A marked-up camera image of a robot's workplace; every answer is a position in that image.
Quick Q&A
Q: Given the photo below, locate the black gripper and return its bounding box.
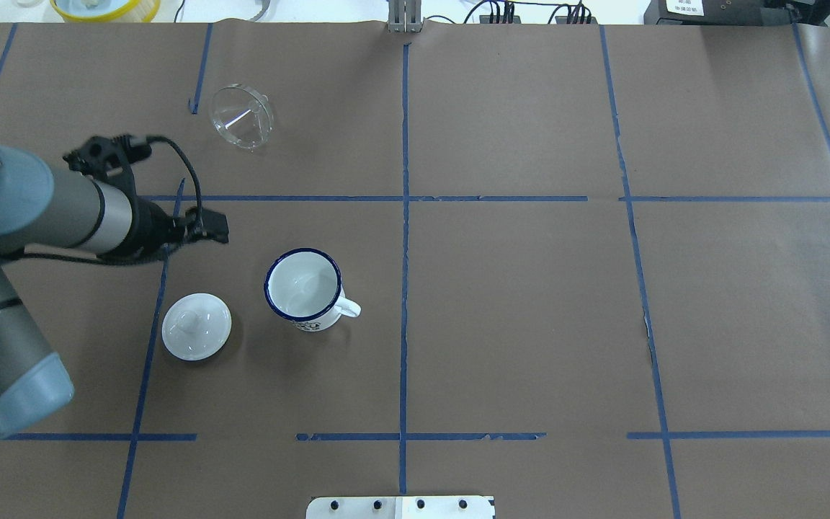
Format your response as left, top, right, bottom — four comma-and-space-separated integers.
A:
126, 197, 228, 259

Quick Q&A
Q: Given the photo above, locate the white enamel mug lid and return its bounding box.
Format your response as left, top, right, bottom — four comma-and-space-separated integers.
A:
161, 293, 233, 362

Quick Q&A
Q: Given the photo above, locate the clear glass funnel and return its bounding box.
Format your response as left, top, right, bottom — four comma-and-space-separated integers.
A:
210, 84, 275, 151

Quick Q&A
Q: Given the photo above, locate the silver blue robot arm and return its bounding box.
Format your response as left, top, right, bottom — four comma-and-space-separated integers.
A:
0, 134, 228, 439

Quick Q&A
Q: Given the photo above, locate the white enamel mug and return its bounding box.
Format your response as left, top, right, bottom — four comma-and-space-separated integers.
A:
263, 247, 362, 332

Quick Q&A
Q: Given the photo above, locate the yellow tape roll with plate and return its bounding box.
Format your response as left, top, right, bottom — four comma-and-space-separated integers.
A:
49, 1, 162, 23

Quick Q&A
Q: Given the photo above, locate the black desktop box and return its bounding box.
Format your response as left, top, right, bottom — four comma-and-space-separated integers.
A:
643, 1, 794, 27

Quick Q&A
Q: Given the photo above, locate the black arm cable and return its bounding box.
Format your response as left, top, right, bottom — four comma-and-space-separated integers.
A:
19, 136, 205, 266

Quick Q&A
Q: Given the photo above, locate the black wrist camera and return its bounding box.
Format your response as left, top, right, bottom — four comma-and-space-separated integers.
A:
62, 133, 152, 182

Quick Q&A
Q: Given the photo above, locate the aluminium frame post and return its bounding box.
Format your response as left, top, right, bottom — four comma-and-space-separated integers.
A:
388, 0, 424, 33

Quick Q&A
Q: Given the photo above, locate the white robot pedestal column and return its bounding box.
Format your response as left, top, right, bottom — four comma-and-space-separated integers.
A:
305, 495, 496, 518

